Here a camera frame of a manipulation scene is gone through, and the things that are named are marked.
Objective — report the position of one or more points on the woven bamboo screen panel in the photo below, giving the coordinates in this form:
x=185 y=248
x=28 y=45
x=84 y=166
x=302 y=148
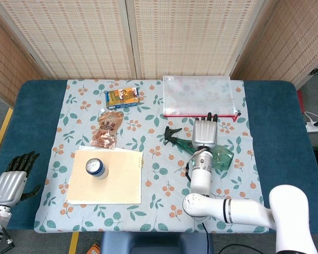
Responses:
x=5 y=66
x=69 y=39
x=185 y=37
x=286 y=39

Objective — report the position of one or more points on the clear red zipper pouch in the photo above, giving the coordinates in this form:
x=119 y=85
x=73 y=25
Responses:
x=198 y=95

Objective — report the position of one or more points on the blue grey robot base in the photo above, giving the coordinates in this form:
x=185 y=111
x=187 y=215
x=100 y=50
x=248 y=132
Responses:
x=153 y=242

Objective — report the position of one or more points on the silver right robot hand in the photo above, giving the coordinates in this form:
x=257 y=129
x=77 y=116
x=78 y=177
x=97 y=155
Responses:
x=204 y=133

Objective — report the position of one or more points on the beige notebook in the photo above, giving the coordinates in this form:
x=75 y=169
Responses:
x=116 y=180

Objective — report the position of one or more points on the blue yellow snack box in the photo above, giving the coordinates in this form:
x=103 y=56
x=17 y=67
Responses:
x=123 y=98

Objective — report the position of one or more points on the orange packet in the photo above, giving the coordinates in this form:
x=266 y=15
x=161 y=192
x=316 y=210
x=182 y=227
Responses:
x=95 y=249

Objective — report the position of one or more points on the floral tablecloth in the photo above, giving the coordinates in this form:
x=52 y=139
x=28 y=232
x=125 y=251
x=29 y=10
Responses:
x=159 y=169

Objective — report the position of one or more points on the blue and white can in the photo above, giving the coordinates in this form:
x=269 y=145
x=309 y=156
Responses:
x=96 y=169

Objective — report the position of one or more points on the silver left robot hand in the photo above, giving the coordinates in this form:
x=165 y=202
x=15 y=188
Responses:
x=8 y=185

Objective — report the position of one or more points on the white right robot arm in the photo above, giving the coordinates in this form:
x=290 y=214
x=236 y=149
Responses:
x=201 y=180

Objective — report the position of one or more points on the green spray bottle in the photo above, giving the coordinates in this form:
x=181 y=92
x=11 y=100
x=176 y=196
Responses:
x=225 y=158

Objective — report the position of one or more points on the brown spout pouch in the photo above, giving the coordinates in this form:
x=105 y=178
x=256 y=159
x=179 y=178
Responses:
x=107 y=129

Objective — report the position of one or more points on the teal table cover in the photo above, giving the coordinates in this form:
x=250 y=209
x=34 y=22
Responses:
x=34 y=127

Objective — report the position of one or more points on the white power strip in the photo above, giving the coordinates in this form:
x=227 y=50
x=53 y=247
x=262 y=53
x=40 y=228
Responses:
x=316 y=127

